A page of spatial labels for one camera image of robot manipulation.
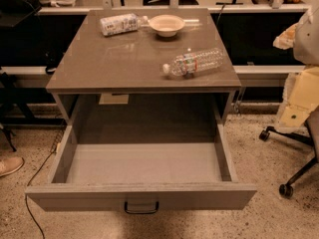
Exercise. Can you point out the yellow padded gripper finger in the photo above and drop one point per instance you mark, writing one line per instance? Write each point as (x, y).
(300, 97)

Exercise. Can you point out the clear plastic water bottle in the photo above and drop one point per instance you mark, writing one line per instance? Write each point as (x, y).
(194, 62)

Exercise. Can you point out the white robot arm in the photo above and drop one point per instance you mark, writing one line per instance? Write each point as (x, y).
(303, 38)

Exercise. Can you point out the open grey top drawer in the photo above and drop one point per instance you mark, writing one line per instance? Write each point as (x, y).
(166, 148)

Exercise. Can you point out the grey cabinet with top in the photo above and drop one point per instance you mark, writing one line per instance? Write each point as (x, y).
(131, 63)

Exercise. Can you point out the white labelled plastic bottle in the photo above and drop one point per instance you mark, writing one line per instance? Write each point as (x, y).
(120, 24)

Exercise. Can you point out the white paper bowl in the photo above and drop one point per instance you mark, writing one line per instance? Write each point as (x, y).
(166, 25)

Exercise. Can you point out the white paper label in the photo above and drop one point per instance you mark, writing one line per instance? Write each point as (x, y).
(111, 99)

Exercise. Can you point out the tan shoe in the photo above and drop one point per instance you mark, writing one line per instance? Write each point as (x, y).
(10, 165)

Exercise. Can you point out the black drawer handle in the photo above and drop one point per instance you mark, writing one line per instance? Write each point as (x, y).
(141, 208)

